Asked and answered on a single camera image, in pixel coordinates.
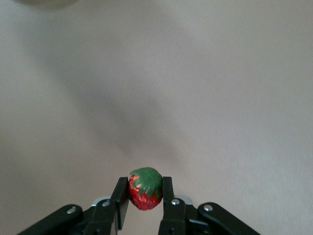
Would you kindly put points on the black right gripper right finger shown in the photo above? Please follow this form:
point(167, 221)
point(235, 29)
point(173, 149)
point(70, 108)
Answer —
point(168, 193)

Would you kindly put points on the red strawberry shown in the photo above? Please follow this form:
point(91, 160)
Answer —
point(145, 195)

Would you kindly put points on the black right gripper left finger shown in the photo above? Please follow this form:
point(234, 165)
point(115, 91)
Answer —
point(119, 193)

